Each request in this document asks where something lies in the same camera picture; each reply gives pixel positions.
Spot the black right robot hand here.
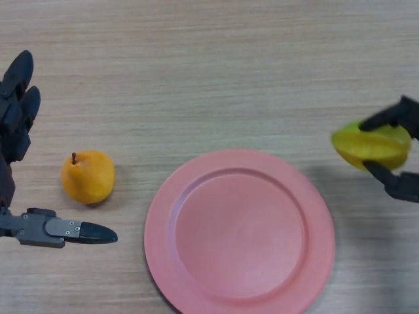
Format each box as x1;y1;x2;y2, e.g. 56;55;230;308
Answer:
358;95;419;203

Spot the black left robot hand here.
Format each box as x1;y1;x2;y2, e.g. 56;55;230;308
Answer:
0;50;118;249

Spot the yellow-green starfruit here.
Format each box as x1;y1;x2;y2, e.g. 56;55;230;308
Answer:
331;120;412;171

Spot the pink round plate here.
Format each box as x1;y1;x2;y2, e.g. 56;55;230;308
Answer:
143;149;336;314

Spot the orange pear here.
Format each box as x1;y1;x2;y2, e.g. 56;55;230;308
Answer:
61;149;116;205

